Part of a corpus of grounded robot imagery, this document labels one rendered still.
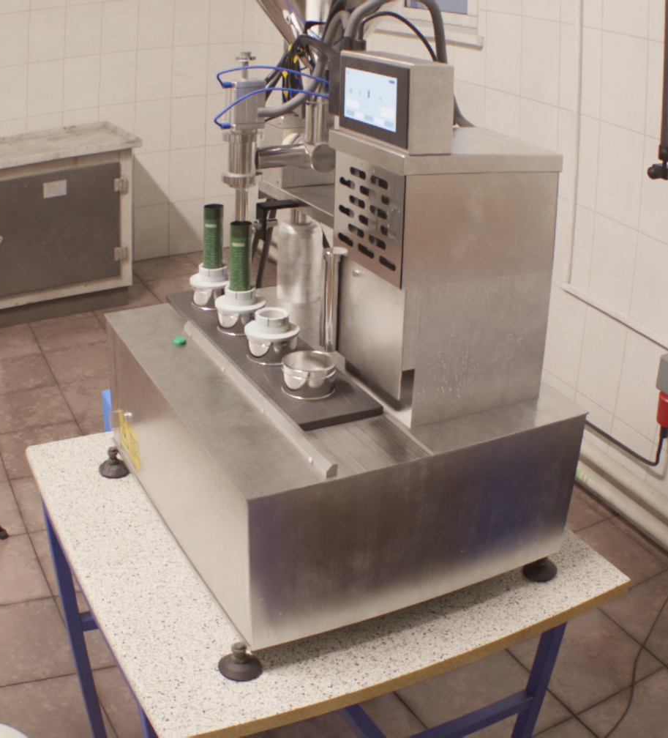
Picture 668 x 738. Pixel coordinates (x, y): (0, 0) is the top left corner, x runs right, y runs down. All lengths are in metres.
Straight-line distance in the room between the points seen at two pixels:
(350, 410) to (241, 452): 0.15
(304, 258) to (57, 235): 2.81
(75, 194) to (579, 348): 2.30
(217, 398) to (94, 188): 3.06
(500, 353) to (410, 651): 0.40
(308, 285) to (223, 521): 0.53
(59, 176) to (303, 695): 3.30
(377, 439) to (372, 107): 0.39
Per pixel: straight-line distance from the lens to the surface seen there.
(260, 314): 1.28
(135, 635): 1.24
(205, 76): 5.02
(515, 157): 1.12
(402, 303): 1.08
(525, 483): 1.23
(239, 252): 1.34
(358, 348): 1.19
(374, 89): 1.08
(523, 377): 1.24
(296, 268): 1.51
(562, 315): 3.07
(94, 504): 1.52
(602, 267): 2.88
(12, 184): 4.13
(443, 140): 1.05
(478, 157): 1.08
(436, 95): 1.03
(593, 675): 2.36
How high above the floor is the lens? 1.56
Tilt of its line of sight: 25 degrees down
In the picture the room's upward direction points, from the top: 2 degrees clockwise
